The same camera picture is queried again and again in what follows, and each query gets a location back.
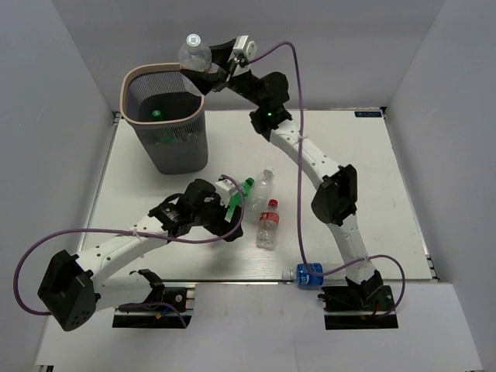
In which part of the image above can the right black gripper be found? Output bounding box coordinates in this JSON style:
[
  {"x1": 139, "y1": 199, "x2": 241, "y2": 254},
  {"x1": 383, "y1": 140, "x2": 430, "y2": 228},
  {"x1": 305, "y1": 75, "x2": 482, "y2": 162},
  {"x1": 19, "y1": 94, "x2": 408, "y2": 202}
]
[{"x1": 181, "y1": 39, "x2": 266, "y2": 109}]

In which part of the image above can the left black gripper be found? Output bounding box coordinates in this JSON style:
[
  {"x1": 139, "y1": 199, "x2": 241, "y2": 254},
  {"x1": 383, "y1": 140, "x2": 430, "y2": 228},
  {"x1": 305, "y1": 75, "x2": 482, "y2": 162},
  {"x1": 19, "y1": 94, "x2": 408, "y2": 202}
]
[{"x1": 192, "y1": 193, "x2": 243, "y2": 242}]

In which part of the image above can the green bottle with green cap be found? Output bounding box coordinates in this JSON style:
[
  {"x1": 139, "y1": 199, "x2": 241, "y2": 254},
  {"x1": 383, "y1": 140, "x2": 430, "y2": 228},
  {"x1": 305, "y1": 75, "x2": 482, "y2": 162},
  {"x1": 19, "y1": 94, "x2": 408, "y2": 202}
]
[{"x1": 226, "y1": 177, "x2": 254, "y2": 220}]

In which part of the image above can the clear bottle blue white label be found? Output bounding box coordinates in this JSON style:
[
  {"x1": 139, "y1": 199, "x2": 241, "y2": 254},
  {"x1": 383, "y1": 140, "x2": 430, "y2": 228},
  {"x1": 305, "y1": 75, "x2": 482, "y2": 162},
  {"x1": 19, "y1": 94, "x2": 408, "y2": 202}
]
[{"x1": 178, "y1": 33, "x2": 212, "y2": 73}]

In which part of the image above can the clear bottle with white cap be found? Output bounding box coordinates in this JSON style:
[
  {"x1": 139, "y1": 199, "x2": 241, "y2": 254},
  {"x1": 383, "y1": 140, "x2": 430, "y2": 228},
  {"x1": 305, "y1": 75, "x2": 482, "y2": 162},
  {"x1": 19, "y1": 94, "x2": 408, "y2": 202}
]
[{"x1": 243, "y1": 167, "x2": 274, "y2": 224}]

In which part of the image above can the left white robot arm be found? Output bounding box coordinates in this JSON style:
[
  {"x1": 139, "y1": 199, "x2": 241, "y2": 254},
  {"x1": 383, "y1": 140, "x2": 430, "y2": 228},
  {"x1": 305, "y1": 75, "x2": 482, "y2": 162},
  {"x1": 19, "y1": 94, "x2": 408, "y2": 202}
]
[{"x1": 38, "y1": 175, "x2": 243, "y2": 332}]

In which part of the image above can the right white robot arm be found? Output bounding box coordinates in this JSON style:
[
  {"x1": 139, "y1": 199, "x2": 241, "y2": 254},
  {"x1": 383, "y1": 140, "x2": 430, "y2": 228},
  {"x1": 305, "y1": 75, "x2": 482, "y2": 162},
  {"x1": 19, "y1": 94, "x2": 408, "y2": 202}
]
[{"x1": 180, "y1": 36, "x2": 383, "y2": 309}]

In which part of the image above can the grey bin with beige rim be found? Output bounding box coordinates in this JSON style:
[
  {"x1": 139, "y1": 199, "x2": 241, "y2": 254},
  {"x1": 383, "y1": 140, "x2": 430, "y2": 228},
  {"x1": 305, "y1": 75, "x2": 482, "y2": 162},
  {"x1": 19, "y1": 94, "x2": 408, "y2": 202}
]
[{"x1": 120, "y1": 63, "x2": 208, "y2": 175}]

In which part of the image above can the clear bottle red label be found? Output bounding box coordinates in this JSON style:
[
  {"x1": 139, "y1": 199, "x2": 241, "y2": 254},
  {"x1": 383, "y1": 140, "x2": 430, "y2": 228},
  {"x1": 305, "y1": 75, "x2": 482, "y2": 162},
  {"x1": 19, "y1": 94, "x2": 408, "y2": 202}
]
[{"x1": 256, "y1": 199, "x2": 280, "y2": 250}]

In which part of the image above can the blue table corner label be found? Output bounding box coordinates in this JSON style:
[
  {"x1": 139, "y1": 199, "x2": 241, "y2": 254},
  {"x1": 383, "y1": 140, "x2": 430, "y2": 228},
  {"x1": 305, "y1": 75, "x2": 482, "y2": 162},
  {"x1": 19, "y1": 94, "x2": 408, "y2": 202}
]
[{"x1": 354, "y1": 111, "x2": 382, "y2": 118}]

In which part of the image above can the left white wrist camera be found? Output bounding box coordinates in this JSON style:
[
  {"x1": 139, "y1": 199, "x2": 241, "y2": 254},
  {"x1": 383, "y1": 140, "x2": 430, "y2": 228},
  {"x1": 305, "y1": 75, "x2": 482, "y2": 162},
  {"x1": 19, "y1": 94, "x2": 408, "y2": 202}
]
[{"x1": 214, "y1": 175, "x2": 238, "y2": 206}]

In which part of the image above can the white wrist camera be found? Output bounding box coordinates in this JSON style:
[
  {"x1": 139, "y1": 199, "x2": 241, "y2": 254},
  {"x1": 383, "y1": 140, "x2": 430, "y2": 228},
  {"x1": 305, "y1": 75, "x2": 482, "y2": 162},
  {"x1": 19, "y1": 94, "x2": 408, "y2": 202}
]
[
  {"x1": 214, "y1": 175, "x2": 238, "y2": 206},
  {"x1": 232, "y1": 35, "x2": 258, "y2": 67}
]

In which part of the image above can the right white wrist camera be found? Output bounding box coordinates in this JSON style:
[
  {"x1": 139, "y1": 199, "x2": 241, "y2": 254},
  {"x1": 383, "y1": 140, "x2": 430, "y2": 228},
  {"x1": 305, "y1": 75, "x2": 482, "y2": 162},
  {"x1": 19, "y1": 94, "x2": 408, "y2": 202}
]
[{"x1": 232, "y1": 35, "x2": 258, "y2": 67}]

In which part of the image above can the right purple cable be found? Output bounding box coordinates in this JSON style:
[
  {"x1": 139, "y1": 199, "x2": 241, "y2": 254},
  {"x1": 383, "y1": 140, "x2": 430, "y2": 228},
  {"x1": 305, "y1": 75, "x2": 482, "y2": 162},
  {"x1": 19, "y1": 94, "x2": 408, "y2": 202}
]
[{"x1": 238, "y1": 40, "x2": 407, "y2": 319}]

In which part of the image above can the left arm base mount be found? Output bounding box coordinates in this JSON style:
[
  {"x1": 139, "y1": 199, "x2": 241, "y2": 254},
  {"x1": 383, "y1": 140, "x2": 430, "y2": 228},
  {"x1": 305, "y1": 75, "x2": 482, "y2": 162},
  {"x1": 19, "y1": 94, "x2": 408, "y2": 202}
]
[{"x1": 112, "y1": 283, "x2": 195, "y2": 329}]

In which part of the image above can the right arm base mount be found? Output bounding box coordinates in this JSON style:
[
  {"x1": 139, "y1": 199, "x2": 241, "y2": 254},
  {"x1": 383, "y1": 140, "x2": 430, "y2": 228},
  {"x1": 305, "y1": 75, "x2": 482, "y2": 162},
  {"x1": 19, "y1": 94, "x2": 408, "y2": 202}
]
[{"x1": 318, "y1": 285, "x2": 398, "y2": 330}]

